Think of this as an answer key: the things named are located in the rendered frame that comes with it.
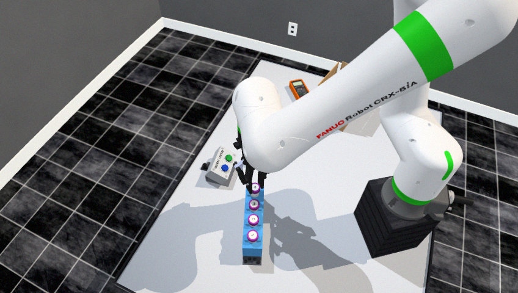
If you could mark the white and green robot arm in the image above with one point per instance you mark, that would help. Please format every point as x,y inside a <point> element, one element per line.
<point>429,39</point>

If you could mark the white button housing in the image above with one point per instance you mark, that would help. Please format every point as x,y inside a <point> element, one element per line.
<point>220,170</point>

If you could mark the orange digital multimeter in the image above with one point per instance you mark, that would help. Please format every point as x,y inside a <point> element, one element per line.
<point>298,88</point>

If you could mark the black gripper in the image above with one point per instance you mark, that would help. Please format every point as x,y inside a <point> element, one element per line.
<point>246,178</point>

